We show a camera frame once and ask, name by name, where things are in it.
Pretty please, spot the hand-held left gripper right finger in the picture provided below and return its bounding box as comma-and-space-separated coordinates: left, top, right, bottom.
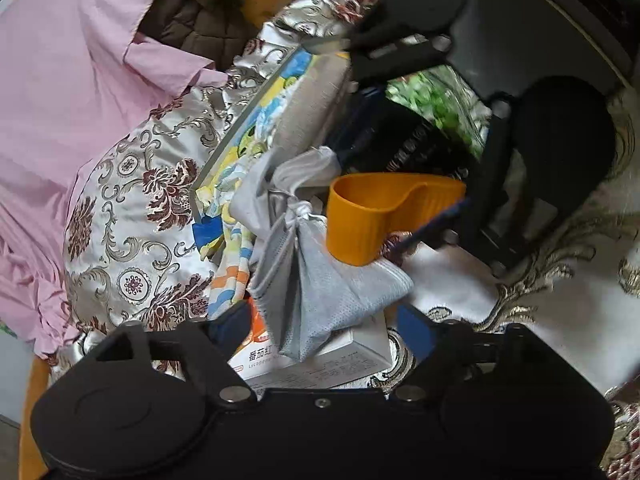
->
385, 304, 548, 407

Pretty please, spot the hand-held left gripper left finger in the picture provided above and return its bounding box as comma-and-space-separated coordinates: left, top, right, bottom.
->
92, 301, 258, 411

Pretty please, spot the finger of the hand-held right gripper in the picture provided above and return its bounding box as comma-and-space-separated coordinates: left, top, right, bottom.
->
300, 20, 456, 86
392, 92, 551, 276

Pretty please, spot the navy sock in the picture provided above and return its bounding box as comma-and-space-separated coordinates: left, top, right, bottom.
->
327, 85, 396, 168

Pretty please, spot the beige linen drawstring pouch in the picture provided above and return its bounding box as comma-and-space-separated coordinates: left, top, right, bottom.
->
272, 52, 351, 156

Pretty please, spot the grey cloth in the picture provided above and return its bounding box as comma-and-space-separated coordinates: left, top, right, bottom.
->
230, 160, 416, 363

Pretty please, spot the cartoon printed box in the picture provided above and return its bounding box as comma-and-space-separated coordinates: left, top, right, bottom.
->
190, 47, 351, 321

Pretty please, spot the green patterned bag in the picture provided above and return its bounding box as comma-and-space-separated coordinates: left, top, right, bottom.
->
385, 70, 493, 161

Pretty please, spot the white carton with orange label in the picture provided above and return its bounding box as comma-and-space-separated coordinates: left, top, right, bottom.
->
227, 295, 393, 391

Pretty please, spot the orange plastic cup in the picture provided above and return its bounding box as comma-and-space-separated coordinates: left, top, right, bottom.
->
325, 172, 468, 267

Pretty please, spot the floral satin bedspread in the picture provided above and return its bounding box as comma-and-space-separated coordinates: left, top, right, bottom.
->
50, 0, 640, 480

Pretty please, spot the brown quilted jacket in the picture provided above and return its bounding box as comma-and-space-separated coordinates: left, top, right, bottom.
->
95, 0, 261, 68

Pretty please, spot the orange wooden board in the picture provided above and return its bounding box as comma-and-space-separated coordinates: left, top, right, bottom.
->
19, 355, 53, 480

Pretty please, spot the pink cloth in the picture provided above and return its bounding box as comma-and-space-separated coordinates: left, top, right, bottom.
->
0, 0, 231, 356

